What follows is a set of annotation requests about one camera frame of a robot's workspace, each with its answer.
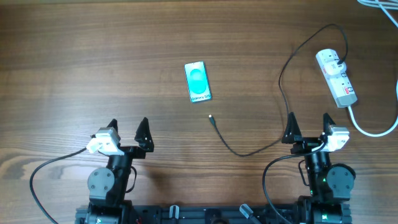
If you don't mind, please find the white power strip cord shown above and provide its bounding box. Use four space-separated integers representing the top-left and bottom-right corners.
347 79 398 138

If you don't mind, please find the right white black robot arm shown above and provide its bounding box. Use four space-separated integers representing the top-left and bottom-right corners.
282 112 356 223

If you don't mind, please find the white power strip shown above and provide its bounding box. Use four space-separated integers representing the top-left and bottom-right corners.
316 49 358 108

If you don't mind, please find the white cables top corner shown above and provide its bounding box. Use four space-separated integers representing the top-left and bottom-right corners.
356 0 398 28

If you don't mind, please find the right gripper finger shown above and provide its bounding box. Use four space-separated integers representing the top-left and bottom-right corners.
323 113 335 134
281 112 302 144

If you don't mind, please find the turquoise Galaxy smartphone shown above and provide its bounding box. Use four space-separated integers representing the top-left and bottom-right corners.
184 61 212 103

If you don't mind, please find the black charging cable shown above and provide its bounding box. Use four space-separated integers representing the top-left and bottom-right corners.
208 23 349 157

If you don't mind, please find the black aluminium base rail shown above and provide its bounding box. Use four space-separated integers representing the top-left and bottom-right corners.
74 203 353 224

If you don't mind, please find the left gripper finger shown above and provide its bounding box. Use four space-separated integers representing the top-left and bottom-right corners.
134 117 154 152
107 119 118 131

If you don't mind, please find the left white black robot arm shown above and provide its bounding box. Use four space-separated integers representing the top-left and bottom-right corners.
75 118 154 224

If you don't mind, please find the white charger plug adapter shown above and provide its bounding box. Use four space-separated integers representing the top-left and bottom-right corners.
322 61 346 77

